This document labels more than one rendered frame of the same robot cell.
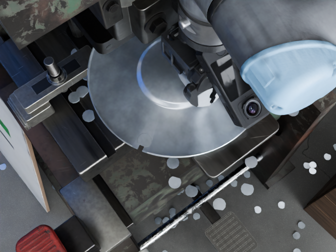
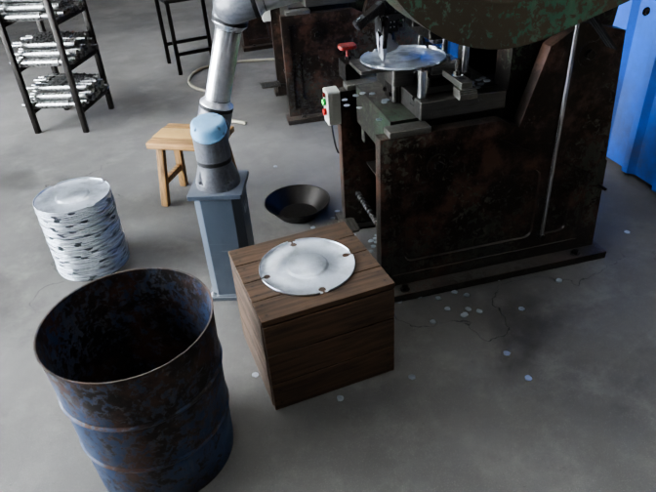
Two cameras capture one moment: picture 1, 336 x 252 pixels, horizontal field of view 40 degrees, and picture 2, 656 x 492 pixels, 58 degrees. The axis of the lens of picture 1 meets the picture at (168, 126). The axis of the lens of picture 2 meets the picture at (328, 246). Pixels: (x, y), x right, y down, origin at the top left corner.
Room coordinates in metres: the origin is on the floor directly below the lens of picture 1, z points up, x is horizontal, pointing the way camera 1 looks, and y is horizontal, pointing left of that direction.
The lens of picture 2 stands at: (0.81, -2.01, 1.39)
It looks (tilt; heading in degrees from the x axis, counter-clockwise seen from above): 34 degrees down; 112
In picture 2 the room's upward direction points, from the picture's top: 4 degrees counter-clockwise
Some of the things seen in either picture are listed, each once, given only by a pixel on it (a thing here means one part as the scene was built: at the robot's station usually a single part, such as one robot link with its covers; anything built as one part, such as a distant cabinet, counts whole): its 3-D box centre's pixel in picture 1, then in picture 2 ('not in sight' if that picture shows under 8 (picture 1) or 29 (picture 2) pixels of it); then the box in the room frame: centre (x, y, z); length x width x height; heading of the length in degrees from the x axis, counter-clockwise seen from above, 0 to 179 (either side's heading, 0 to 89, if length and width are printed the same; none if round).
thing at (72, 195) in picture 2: not in sight; (72, 194); (-0.88, -0.44, 0.32); 0.29 x 0.29 x 0.01
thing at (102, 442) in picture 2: not in sight; (148, 388); (-0.06, -1.16, 0.24); 0.42 x 0.42 x 0.48
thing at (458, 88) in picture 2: not in sight; (458, 75); (0.54, -0.09, 0.76); 0.17 x 0.06 x 0.10; 124
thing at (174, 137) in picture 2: not in sight; (196, 166); (-0.70, 0.17, 0.16); 0.34 x 0.24 x 0.34; 6
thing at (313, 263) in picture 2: not in sight; (307, 265); (0.21, -0.68, 0.35); 0.29 x 0.29 x 0.01
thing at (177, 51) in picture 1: (203, 42); (389, 12); (0.30, -0.05, 0.94); 0.09 x 0.08 x 0.12; 34
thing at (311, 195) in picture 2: not in sight; (298, 206); (-0.18, 0.14, 0.04); 0.30 x 0.30 x 0.07
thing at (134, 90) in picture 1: (177, 70); (402, 57); (0.34, -0.02, 0.79); 0.29 x 0.29 x 0.01
